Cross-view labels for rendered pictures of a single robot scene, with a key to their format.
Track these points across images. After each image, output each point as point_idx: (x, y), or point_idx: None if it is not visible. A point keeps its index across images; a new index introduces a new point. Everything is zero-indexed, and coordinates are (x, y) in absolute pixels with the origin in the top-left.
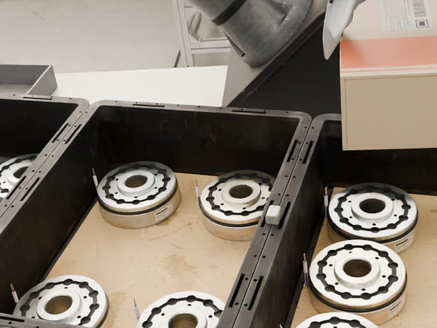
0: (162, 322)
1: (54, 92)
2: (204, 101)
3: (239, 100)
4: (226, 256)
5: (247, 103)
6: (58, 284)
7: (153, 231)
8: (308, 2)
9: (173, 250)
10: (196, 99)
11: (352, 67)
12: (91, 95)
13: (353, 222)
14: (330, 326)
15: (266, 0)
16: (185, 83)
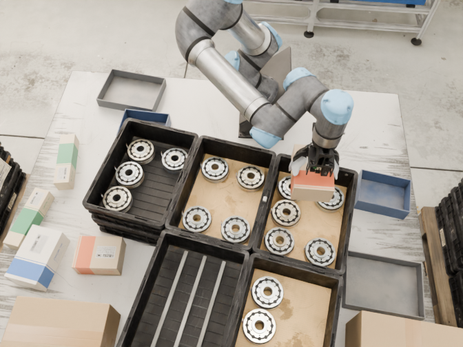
0: (229, 227)
1: (165, 89)
2: (227, 102)
3: (246, 121)
4: (245, 197)
5: (249, 122)
6: (194, 208)
7: (220, 184)
8: (276, 91)
9: (228, 194)
10: (224, 100)
11: (297, 184)
12: (181, 92)
13: (286, 192)
14: (278, 232)
15: (261, 91)
16: (219, 91)
